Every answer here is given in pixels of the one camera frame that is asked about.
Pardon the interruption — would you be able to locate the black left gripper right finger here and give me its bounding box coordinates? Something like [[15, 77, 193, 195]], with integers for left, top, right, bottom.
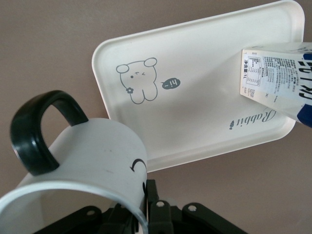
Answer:
[[142, 179, 247, 234]]

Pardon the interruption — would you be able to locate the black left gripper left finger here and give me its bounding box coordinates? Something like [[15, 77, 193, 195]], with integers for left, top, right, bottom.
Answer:
[[52, 205, 137, 234]]

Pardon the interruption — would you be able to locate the white smiley mug black handle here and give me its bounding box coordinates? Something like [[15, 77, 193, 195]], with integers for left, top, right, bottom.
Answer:
[[0, 90, 149, 234]]

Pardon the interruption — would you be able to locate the blue white milk carton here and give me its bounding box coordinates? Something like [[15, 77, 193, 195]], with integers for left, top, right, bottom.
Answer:
[[239, 41, 312, 129]]

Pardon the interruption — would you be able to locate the cream rabbit print tray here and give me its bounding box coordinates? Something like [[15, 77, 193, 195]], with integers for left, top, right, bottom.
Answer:
[[92, 0, 307, 173]]

